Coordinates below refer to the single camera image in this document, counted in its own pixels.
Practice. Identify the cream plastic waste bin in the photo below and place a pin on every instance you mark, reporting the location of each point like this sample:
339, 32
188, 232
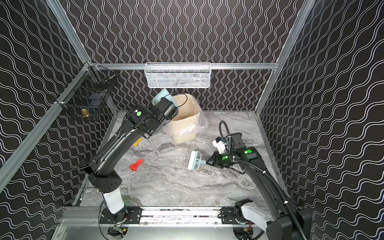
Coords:
185, 126

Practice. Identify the pale green dustpan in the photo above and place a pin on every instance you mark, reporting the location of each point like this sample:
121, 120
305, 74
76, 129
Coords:
164, 93

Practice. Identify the yellow paper scrap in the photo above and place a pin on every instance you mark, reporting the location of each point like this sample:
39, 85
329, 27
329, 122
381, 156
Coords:
137, 142

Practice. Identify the black wire side basket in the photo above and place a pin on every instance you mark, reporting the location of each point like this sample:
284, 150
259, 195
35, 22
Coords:
91, 93

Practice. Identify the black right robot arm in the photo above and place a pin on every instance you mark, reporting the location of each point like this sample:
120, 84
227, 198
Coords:
286, 220

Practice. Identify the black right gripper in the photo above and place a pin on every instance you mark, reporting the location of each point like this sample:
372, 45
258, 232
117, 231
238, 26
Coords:
214, 159

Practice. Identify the brass object in basket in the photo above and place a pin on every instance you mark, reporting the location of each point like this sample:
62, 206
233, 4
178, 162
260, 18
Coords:
85, 113

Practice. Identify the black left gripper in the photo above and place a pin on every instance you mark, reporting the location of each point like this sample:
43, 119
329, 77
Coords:
167, 106

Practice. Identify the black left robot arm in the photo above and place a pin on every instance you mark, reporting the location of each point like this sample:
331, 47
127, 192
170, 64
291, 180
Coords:
138, 122

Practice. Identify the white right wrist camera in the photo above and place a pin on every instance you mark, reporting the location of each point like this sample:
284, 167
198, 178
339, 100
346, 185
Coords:
219, 144

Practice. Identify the pale green hand brush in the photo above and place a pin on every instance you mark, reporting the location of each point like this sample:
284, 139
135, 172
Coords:
196, 161

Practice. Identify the white wire wall basket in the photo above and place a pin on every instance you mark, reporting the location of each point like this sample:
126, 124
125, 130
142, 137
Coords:
178, 75

